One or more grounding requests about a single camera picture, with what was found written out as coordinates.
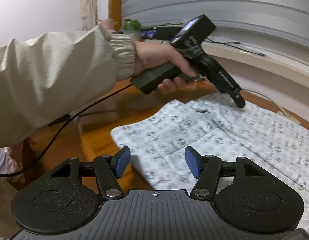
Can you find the grey window roller blind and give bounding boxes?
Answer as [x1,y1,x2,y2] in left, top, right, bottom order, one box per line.
[122,0,309,62]

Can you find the black box on sill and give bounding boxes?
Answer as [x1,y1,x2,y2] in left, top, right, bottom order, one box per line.
[155,25,182,41]

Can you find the beige window sill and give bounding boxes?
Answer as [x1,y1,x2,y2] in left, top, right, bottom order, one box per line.
[203,43,309,89]

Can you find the green lidded bottle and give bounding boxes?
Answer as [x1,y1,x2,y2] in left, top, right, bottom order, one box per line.
[122,18,142,41]

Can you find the brown wooden window frame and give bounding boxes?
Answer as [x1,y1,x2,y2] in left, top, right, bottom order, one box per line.
[109,0,122,30]

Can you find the person left hand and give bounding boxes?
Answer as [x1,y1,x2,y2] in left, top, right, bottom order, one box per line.
[132,41,196,94]

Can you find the white patterned pajama garment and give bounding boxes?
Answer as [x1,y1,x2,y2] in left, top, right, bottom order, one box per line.
[111,94,309,233]

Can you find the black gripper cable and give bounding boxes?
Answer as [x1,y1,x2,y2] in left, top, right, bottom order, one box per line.
[0,83,134,178]

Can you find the black cable on sill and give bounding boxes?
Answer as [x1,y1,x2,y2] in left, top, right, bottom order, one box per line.
[205,37,267,57]

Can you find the beige curtain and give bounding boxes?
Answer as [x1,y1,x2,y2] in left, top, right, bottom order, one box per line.
[80,0,97,31]

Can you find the beige jacket sleeve forearm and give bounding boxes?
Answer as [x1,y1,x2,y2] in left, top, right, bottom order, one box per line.
[0,27,135,148]

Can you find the white power cord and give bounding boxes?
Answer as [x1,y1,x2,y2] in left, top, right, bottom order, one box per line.
[242,88,301,125]

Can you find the pink cloth item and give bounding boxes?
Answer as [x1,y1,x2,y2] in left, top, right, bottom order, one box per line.
[0,147,20,174]

